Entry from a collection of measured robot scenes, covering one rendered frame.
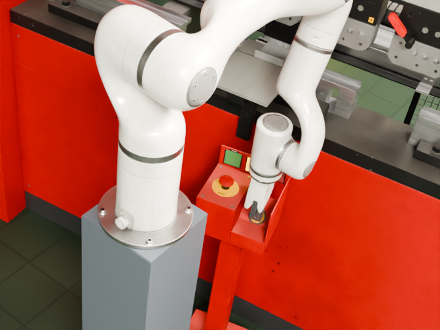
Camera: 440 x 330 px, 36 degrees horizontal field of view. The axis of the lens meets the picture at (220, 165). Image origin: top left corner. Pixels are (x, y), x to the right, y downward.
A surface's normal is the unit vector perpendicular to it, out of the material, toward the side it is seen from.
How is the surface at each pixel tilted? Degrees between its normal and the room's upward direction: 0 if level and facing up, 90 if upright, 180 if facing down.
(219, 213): 90
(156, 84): 83
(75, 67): 90
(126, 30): 41
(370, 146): 0
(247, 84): 0
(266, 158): 95
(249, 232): 0
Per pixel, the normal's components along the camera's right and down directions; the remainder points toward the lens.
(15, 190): 0.88, 0.39
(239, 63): 0.12, -0.76
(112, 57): -0.68, 0.36
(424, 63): -0.47, 0.53
